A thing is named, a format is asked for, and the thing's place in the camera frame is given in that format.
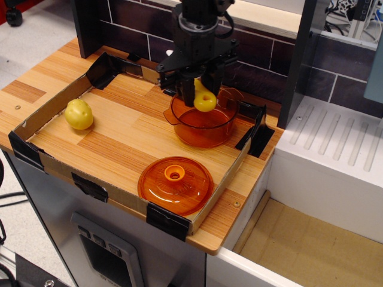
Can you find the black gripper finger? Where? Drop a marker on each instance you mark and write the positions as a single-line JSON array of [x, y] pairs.
[[213, 76], [187, 91]]

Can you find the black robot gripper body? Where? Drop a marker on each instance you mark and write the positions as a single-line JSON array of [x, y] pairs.
[[195, 45]]

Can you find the yellow handled white toy knife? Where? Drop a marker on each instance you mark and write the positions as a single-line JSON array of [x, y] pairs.
[[204, 100]]

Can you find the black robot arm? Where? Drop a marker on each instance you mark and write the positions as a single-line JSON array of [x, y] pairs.
[[203, 12]]

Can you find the orange transparent plastic pot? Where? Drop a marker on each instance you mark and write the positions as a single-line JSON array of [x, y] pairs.
[[205, 129]]

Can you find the taped cardboard fence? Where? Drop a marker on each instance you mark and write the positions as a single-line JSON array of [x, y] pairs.
[[128, 132]]

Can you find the orange transparent pot lid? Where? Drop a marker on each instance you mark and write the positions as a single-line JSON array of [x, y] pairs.
[[178, 184]]

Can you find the yellow toy potato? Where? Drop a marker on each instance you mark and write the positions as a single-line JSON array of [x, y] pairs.
[[78, 114]]

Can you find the white toy sink unit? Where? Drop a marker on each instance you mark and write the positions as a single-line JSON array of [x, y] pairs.
[[315, 218]]

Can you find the black caster wheel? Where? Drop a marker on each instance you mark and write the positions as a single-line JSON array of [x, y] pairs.
[[14, 17]]

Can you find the grey toy oven front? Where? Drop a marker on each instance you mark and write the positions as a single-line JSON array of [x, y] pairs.
[[114, 259]]

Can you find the dark grey vertical post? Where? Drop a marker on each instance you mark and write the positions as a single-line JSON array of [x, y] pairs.
[[311, 25]]

